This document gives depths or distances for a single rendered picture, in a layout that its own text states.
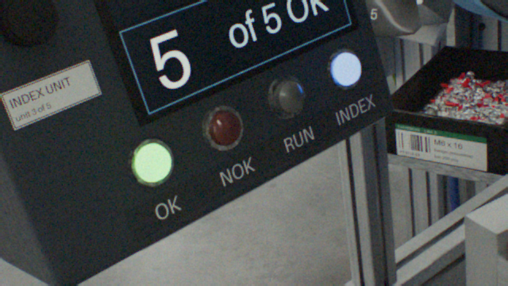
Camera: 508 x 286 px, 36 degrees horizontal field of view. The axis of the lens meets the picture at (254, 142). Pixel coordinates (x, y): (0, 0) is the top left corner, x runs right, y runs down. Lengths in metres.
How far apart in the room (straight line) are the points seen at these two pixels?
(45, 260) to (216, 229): 2.01
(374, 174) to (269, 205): 1.84
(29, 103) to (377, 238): 0.37
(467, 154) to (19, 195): 0.66
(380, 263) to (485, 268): 0.14
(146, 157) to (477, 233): 0.26
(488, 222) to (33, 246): 0.31
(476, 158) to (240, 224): 1.52
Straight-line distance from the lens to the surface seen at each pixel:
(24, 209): 0.42
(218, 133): 0.45
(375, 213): 0.68
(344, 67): 0.51
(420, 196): 1.62
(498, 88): 1.12
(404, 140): 1.01
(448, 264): 0.79
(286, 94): 0.48
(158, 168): 0.43
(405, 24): 1.12
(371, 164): 0.65
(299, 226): 2.37
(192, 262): 2.31
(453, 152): 0.99
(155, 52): 0.44
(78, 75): 0.42
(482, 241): 0.58
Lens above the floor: 1.32
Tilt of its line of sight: 27 degrees down
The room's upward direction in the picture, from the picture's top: 9 degrees counter-clockwise
